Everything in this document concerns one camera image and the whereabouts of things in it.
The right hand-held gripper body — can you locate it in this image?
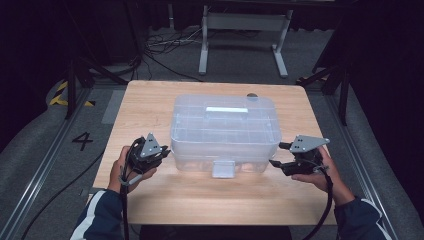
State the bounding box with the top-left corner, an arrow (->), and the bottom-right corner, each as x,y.
281,134 -> 331,177

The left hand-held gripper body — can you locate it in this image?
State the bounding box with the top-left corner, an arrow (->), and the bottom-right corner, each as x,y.
128,132 -> 168,175

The clear plastic storage box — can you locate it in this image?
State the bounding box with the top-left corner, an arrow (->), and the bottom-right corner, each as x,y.
170,93 -> 283,179

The person's right hand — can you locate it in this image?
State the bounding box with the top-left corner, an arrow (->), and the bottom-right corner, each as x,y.
290,145 -> 343,198

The person's left hand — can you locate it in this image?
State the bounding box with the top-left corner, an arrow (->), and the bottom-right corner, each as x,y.
109,145 -> 158,195

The black metal stand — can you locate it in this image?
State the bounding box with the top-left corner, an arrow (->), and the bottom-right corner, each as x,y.
63,54 -> 129,120
295,61 -> 353,127

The yellow black floor tape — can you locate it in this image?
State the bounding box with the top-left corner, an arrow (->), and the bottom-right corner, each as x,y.
49,80 -> 97,108

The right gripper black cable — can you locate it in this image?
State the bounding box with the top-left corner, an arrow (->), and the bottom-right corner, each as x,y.
301,159 -> 334,240

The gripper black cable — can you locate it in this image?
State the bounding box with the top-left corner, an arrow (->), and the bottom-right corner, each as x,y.
301,159 -> 334,240
118,137 -> 145,240

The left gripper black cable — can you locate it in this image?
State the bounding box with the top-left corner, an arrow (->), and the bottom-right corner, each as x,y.
118,137 -> 145,240

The metal floor rail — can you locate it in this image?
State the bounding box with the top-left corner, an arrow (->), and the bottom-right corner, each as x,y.
323,93 -> 399,240
0,88 -> 93,240

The black floor cable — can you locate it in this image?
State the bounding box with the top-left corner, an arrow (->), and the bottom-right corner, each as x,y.
20,150 -> 105,240

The bundle of floor cables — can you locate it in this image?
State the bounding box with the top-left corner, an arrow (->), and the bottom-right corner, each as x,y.
143,27 -> 205,83

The white metal desk frame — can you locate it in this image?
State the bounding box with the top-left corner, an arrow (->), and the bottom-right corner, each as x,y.
198,4 -> 294,79

